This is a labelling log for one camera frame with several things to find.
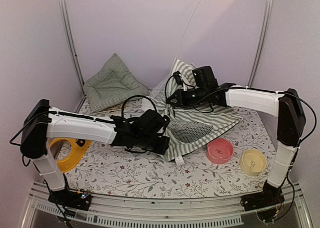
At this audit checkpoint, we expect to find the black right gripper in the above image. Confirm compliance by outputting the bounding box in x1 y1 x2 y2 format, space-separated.
165 87 207 109

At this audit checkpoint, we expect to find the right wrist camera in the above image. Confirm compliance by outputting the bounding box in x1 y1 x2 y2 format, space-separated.
173 71 191 91

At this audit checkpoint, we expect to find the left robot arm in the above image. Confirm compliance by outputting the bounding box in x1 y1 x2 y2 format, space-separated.
9 99 170 205

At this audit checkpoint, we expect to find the left aluminium corner post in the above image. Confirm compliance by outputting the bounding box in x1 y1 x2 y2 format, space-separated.
56 0 86 96

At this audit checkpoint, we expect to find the green checkered cushion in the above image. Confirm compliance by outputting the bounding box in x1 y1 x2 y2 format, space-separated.
83 53 149 113

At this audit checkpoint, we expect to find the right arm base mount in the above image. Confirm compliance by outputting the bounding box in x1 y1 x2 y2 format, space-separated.
240 181 285 211

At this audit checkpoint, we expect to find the front aluminium rail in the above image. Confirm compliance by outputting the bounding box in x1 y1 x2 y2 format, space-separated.
19 182 318 227

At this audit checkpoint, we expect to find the green striped pet tent fabric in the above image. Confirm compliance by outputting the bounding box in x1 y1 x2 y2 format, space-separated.
148 59 242 161

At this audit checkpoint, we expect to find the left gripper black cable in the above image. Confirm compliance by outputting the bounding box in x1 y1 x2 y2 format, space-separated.
121 95 160 121

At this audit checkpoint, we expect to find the cream pet bowl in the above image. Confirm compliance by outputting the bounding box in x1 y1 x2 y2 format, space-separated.
239 149 267 176

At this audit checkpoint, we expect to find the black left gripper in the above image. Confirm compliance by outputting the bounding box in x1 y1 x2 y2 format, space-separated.
135 133 170 154

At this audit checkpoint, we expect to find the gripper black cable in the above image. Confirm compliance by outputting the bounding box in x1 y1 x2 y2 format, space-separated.
164 74 216 113
121 95 160 121

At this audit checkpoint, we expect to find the aluminium corner post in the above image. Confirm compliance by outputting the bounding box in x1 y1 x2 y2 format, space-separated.
247 0 274 87
56 0 86 96

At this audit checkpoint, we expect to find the right aluminium corner post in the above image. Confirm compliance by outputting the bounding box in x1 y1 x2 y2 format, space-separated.
247 0 274 87

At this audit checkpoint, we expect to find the pink pet bowl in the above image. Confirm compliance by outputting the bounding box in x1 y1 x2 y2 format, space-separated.
206 138 234 165

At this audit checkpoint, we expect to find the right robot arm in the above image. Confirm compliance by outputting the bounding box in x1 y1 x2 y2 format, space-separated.
165 66 318 206

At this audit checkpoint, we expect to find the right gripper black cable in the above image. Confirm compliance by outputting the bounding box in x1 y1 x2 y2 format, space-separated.
164 74 216 113

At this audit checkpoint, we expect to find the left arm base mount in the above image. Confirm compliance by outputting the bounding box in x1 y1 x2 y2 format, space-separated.
48 174 92 211

